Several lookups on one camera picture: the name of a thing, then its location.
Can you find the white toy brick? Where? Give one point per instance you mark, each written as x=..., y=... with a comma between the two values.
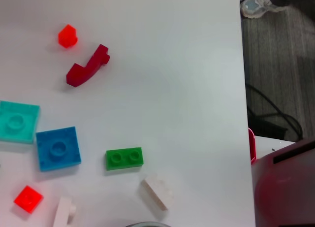
x=64, y=212
x=157, y=192

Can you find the blue square toy plate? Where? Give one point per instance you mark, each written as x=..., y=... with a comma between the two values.
x=57, y=148

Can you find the green toy brick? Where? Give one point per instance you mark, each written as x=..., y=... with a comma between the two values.
x=124, y=158

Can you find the robot base housing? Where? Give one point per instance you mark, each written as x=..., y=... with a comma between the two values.
x=283, y=187

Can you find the small red square block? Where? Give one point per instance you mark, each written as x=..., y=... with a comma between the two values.
x=28, y=199

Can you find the dark red curved block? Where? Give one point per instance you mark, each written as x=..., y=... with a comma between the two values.
x=86, y=69

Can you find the teal square toy plate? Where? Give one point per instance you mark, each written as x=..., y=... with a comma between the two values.
x=17, y=121

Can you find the grey white sneaker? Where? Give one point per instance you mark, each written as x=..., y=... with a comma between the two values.
x=256, y=6

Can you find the small orange-red cube block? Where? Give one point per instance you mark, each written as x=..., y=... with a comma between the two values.
x=67, y=37

